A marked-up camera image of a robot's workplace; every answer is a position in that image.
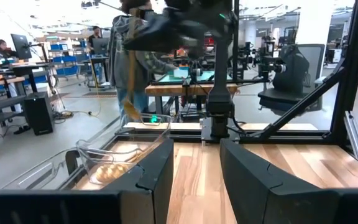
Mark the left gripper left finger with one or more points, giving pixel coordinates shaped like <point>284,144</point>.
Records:
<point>73,208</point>

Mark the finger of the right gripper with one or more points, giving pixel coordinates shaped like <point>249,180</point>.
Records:
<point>163,31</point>

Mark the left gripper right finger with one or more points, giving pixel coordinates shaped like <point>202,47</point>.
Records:
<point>291,205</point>

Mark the person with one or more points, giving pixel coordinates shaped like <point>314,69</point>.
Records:
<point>94,37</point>
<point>120,62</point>
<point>2,48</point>

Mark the wooden bench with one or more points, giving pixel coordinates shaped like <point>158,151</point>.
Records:
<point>172,89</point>

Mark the teal box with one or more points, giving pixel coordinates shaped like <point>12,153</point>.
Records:
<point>210,75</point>

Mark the black computer monitor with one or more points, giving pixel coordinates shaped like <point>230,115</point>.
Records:
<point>21,46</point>
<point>100,46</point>

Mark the black computer tower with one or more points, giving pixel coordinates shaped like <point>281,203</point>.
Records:
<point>39,113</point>

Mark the shelf with blue bins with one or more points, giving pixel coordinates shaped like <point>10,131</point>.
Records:
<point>67,62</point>

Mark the grey office chair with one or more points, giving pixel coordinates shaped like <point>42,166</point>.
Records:
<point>297,74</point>

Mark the silver metal bracket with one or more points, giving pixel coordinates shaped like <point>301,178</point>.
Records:
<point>356,140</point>

